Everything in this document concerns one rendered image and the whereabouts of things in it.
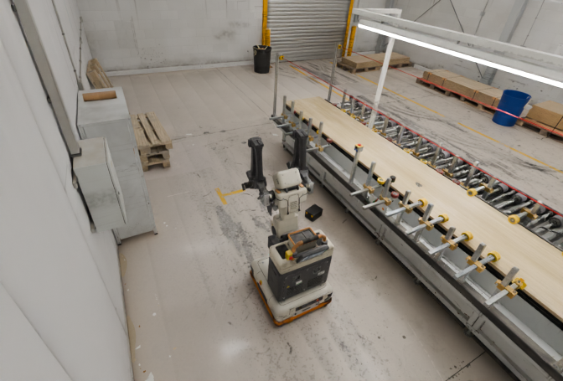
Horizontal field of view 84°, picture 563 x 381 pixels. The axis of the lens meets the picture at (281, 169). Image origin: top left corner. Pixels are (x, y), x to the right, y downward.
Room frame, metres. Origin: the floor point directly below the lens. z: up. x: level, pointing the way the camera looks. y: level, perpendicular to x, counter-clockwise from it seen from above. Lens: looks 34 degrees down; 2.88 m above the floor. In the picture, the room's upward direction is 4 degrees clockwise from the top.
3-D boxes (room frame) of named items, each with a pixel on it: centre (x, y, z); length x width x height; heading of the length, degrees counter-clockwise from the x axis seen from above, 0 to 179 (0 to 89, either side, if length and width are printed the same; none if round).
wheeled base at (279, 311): (1.98, -0.17, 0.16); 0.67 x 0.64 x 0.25; 29
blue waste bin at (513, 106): (6.86, -5.12, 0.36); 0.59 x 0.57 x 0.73; 120
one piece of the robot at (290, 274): (1.90, -0.21, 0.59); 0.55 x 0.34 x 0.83; 119
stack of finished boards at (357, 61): (10.93, -2.94, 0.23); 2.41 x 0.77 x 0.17; 122
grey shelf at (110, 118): (2.91, 1.87, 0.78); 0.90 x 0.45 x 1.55; 30
